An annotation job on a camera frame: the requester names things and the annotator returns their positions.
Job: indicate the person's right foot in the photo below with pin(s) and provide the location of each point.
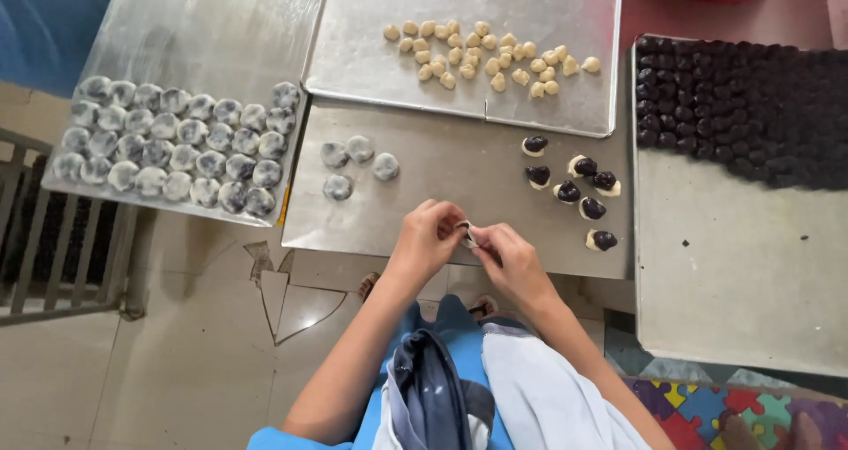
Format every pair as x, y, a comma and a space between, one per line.
484, 306

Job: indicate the person's left hand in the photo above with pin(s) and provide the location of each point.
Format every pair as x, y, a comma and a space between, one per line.
421, 238

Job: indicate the dough piece with dark filling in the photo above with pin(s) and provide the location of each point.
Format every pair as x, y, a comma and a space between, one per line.
467, 237

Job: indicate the blue plastic sheet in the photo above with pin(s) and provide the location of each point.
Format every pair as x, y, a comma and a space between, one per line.
46, 26

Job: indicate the dull steel tray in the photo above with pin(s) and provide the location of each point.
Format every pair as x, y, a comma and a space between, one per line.
729, 271

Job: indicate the person's white garment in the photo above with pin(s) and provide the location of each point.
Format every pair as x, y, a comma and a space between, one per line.
550, 397

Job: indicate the cluster of filling-topped dough pieces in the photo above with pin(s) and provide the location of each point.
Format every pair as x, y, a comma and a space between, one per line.
568, 191

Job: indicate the steel tray with scratched surface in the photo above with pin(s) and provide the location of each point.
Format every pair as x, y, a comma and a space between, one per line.
205, 32

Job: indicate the flat steel work tray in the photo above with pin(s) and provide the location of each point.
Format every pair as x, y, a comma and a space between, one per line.
457, 158

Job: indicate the person's blue apron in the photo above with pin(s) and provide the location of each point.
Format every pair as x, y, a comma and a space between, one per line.
457, 344

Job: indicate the heap of plain dough lumps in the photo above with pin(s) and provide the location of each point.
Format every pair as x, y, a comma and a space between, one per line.
457, 56

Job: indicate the person's right hand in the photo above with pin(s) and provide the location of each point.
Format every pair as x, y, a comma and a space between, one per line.
517, 268

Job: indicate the group of wrapped dough balls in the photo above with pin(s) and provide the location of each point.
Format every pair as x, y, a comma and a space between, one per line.
179, 145

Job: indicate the wrapped grey dough ball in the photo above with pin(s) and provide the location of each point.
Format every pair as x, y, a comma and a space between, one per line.
385, 166
334, 154
360, 148
338, 187

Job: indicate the dark grey cloth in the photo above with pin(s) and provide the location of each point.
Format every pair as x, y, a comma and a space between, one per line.
430, 397

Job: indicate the colourful puzzle floor mat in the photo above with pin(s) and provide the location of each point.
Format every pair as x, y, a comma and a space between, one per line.
729, 413

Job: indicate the person's left foot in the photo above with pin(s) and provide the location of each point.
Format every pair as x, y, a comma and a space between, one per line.
368, 286

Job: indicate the person's foot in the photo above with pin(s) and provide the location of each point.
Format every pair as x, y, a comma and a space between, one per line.
484, 306
368, 286

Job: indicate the rows of dark filling balls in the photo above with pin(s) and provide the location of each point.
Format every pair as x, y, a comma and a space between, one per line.
729, 105

